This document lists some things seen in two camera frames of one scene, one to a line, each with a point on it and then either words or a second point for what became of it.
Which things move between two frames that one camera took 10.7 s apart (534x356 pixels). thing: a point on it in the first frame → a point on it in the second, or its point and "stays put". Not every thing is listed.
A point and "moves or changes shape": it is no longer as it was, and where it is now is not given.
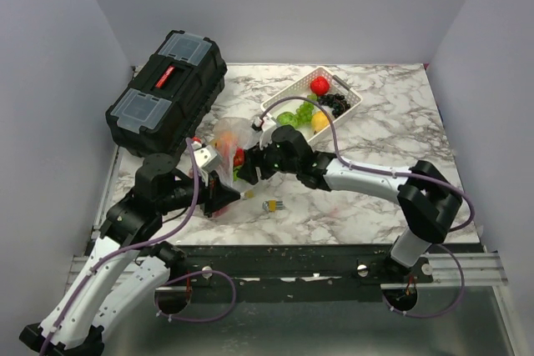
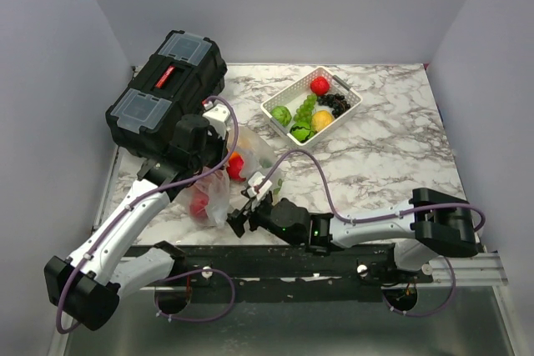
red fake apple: [319, 86] stays put
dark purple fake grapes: [337, 102] stays put
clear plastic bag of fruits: [230, 136] moves or changes shape
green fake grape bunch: [304, 113] stays put
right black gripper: [253, 157] → [236, 219]
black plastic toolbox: [160, 107] stays put
